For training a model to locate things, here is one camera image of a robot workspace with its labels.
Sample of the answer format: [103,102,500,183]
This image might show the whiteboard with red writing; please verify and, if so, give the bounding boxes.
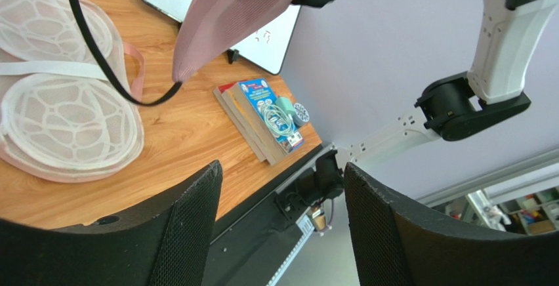
[143,0,300,75]

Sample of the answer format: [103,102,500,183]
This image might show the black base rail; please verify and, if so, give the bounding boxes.
[202,144,343,285]

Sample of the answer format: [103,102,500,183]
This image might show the teal charger with cable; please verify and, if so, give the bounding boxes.
[259,96,296,138]

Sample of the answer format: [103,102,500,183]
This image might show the pink bra black straps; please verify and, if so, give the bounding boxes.
[65,0,339,108]

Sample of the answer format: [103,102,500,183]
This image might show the blue illustrated book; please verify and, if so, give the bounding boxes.
[213,78,304,165]

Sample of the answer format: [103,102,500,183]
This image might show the floral mesh laundry bag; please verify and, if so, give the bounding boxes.
[1,0,144,183]

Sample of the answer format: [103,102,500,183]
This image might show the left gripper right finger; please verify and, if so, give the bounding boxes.
[344,163,558,285]

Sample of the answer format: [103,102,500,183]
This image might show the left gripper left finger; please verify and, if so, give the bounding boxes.
[1,161,222,285]

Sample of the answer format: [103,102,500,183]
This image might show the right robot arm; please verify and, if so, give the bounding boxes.
[313,0,558,199]

